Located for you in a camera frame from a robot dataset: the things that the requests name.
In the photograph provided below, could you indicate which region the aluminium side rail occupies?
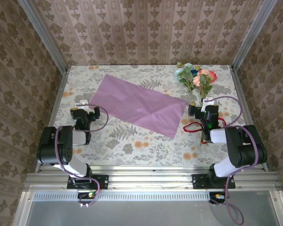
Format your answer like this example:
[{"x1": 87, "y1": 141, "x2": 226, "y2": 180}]
[
  {"x1": 229, "y1": 65, "x2": 270, "y2": 171},
  {"x1": 34, "y1": 68, "x2": 69, "y2": 174}
]

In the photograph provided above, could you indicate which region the light blue fake flower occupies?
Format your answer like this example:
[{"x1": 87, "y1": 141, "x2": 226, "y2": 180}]
[{"x1": 174, "y1": 61, "x2": 196, "y2": 105}]

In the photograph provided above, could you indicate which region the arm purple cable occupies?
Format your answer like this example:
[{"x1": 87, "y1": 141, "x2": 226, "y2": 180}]
[
  {"x1": 55, "y1": 104, "x2": 109, "y2": 208},
  {"x1": 204, "y1": 96, "x2": 269, "y2": 225}
]

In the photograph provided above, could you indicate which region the peach fake flower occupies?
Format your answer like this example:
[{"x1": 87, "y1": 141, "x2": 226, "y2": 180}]
[{"x1": 192, "y1": 69, "x2": 213, "y2": 98}]

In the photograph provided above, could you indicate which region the aluminium lower frame leg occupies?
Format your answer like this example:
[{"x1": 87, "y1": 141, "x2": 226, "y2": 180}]
[
  {"x1": 270, "y1": 190, "x2": 283, "y2": 226},
  {"x1": 13, "y1": 191, "x2": 35, "y2": 226}
]

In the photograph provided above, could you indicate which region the red ribbon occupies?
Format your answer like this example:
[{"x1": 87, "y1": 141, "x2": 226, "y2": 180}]
[{"x1": 183, "y1": 116, "x2": 227, "y2": 145}]

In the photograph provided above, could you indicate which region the aluminium front rail beam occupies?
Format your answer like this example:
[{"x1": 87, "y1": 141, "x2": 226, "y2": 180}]
[{"x1": 23, "y1": 164, "x2": 283, "y2": 192}]

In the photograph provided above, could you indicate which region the small black controller board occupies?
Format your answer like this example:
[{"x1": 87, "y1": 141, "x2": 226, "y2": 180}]
[
  {"x1": 208, "y1": 192, "x2": 229, "y2": 205},
  {"x1": 77, "y1": 191, "x2": 98, "y2": 201}
]

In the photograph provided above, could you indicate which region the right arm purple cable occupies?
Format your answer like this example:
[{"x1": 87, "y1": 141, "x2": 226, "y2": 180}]
[{"x1": 204, "y1": 96, "x2": 269, "y2": 225}]

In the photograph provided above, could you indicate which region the grey metal panel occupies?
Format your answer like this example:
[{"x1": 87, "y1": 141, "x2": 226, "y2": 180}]
[{"x1": 25, "y1": 191, "x2": 280, "y2": 226}]

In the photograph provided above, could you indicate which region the floral patterned table mat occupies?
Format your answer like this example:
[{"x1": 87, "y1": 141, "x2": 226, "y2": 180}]
[{"x1": 42, "y1": 65, "x2": 258, "y2": 168}]

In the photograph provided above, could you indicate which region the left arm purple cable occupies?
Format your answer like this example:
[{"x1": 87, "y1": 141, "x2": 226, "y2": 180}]
[{"x1": 55, "y1": 104, "x2": 109, "y2": 208}]

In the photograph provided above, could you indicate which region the slotted grey cable duct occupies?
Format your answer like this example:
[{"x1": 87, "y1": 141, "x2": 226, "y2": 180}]
[{"x1": 33, "y1": 192, "x2": 212, "y2": 202}]

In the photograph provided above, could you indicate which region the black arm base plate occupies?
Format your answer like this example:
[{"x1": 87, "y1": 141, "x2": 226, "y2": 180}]
[
  {"x1": 191, "y1": 173, "x2": 236, "y2": 190},
  {"x1": 66, "y1": 174, "x2": 109, "y2": 190}
]

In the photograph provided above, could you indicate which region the aluminium corner post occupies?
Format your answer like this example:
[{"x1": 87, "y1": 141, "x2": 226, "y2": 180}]
[
  {"x1": 25, "y1": 0, "x2": 70, "y2": 73},
  {"x1": 230, "y1": 0, "x2": 278, "y2": 70}
]

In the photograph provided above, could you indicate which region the purple and pink wrapping paper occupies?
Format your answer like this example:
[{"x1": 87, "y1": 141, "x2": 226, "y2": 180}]
[{"x1": 91, "y1": 74, "x2": 187, "y2": 139}]

